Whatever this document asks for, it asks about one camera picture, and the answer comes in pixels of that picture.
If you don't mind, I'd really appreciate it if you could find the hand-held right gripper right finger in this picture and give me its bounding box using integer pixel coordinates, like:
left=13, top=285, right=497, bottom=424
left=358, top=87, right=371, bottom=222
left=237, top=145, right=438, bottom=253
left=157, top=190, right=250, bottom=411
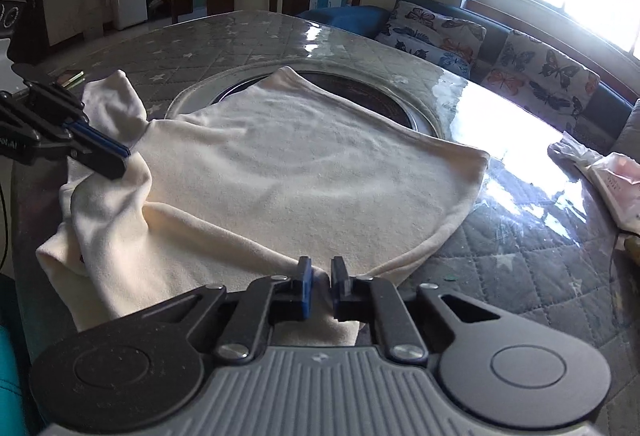
left=330, top=256, right=505, bottom=363

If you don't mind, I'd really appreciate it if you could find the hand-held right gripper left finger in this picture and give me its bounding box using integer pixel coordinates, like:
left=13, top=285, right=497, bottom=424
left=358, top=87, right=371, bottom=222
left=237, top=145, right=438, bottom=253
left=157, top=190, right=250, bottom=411
left=120, top=256, right=315, bottom=364

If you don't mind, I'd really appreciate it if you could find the grey pillow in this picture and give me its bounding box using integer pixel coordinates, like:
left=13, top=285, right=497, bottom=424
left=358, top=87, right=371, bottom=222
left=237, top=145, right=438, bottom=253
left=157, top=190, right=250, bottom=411
left=610, top=98, right=640, bottom=158

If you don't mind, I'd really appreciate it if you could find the black round induction cooktop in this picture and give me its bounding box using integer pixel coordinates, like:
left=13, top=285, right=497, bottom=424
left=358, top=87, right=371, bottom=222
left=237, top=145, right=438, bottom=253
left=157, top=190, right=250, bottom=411
left=210, top=70, right=437, bottom=133

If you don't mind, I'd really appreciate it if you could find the small green flat object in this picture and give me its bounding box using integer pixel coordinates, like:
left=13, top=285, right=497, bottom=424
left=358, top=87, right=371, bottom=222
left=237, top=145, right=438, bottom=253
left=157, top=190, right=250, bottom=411
left=55, top=71, right=85, bottom=90

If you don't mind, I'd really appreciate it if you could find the cream garment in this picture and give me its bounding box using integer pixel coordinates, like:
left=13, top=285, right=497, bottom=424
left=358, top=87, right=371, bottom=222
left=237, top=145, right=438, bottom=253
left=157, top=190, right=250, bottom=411
left=35, top=66, right=490, bottom=348

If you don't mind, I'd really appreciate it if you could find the white plastic bag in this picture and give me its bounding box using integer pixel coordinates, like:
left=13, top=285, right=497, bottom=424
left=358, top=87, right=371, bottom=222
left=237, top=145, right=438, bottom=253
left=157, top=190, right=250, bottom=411
left=547, top=131, right=606, bottom=170

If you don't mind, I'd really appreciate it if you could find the butterfly print cushion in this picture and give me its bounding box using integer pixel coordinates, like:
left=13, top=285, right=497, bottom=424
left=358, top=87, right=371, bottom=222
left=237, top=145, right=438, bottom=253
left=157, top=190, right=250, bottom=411
left=480, top=30, right=601, bottom=120
left=375, top=1, right=487, bottom=80

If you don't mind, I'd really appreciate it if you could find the blue sofa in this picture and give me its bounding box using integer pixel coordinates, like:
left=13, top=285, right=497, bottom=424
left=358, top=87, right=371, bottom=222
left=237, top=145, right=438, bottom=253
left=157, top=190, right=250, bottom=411
left=297, top=0, right=640, bottom=157

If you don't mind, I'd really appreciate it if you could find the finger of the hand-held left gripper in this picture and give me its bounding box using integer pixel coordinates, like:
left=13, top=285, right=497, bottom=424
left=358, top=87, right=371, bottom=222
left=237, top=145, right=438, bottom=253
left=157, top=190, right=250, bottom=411
left=12, top=63, right=132, bottom=155
left=30, top=130, right=129, bottom=181

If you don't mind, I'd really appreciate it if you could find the pink packet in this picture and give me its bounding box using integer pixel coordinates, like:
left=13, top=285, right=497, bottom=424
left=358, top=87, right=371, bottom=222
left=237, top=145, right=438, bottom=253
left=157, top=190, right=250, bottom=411
left=582, top=151, right=640, bottom=233

